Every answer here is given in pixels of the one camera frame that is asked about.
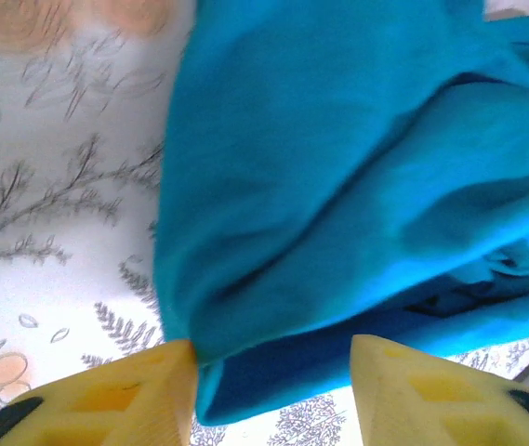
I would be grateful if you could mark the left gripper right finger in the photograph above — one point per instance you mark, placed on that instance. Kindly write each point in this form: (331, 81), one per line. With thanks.
(431, 404)

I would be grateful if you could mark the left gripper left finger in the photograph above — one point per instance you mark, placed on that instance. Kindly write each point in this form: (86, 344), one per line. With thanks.
(129, 404)

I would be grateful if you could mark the blue t-shirt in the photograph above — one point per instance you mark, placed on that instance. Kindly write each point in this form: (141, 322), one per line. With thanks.
(338, 186)

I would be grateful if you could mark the floral tablecloth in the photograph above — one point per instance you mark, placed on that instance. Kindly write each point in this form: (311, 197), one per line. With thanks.
(36, 232)

